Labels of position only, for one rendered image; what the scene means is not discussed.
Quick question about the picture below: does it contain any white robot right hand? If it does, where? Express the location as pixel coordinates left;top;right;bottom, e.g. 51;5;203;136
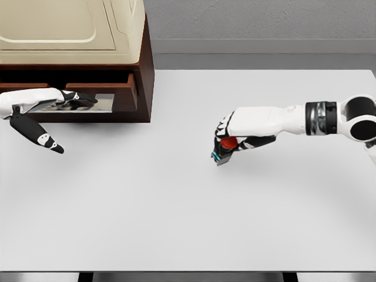
212;106;284;157

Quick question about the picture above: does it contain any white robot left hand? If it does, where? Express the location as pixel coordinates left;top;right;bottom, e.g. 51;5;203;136
0;87;99;155

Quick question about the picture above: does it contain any red button switch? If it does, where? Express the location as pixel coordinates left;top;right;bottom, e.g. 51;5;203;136
210;136;238;167

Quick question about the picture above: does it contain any brown drawer with silver handle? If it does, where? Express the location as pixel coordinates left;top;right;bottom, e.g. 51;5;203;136
0;72;139;114

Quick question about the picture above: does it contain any brown cabinet with cream top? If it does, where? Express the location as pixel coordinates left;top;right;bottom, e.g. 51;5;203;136
0;0;156;125

